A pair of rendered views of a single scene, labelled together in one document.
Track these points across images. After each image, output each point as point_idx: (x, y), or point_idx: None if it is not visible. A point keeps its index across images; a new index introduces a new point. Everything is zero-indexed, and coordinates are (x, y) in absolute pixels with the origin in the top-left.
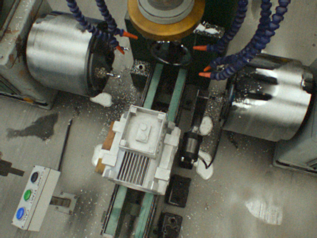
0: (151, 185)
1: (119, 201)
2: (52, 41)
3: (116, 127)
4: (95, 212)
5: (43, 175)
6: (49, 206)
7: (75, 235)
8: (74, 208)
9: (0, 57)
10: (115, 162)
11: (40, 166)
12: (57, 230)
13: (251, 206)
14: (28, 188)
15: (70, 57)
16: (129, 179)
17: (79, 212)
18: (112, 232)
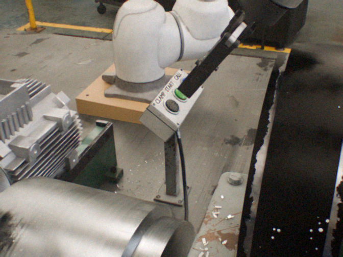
0: None
1: (79, 149)
2: (97, 204)
3: (29, 140)
4: (130, 183)
5: (155, 98)
6: (198, 191)
7: (161, 164)
8: (161, 185)
9: (232, 173)
10: (49, 109)
11: (165, 115)
12: (185, 169)
13: None
14: (182, 103)
15: (64, 184)
16: (31, 80)
17: (153, 183)
18: (97, 127)
